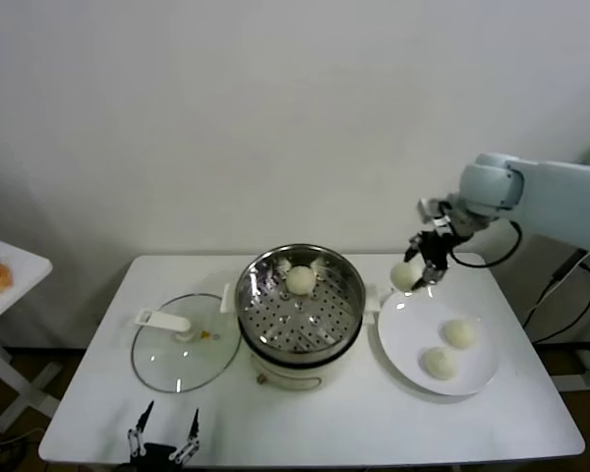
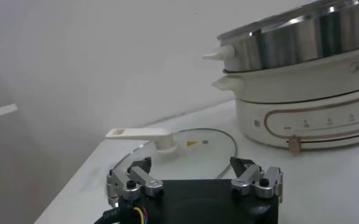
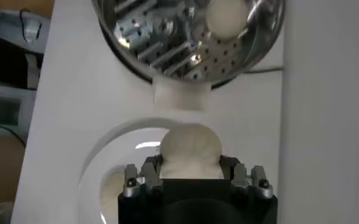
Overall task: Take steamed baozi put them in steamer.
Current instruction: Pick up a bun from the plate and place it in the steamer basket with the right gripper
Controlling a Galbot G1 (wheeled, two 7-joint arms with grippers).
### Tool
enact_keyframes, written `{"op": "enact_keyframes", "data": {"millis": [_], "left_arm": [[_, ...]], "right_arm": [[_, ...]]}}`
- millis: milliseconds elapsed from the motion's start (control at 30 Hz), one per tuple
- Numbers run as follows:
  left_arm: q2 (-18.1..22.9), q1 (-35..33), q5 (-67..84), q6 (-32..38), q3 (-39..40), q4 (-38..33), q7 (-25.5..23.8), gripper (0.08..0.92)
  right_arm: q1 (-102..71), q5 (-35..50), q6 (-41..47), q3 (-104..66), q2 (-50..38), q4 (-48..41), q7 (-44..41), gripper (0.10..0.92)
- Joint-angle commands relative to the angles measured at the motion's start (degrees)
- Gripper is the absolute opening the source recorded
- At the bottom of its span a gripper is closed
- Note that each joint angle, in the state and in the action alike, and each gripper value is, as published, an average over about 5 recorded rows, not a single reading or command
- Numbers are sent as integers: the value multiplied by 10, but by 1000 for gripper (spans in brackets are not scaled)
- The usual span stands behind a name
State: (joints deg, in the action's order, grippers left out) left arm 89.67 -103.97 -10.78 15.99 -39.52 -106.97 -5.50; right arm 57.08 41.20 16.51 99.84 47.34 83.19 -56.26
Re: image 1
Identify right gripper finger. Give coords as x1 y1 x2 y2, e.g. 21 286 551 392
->
403 235 424 265
411 263 446 291

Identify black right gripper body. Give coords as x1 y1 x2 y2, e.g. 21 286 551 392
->
412 228 457 271

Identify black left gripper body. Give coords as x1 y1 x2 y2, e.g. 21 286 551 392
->
120 442 178 472

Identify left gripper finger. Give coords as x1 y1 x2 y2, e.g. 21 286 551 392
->
126 399 156 457
169 407 202 464

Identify white steamed baozi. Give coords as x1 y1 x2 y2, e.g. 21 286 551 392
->
389 262 427 292
285 264 318 296
441 318 481 351
419 346 459 381

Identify stainless steel steamer basket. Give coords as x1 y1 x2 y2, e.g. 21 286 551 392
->
220 242 382 365

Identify white round plate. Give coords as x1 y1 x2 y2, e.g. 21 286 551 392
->
377 285 501 397

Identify cream electric cooker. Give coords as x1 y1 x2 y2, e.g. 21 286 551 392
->
245 294 383 392

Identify white side table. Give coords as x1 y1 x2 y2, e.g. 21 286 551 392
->
0 233 63 435

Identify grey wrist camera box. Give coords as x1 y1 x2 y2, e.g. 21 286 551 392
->
416 198 446 223

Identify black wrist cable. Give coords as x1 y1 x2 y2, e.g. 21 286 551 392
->
446 219 524 269

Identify glass lid with white handle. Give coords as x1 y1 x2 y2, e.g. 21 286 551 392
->
130 293 243 394

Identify black power cable with adapter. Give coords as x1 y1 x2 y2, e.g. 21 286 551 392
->
522 248 590 345

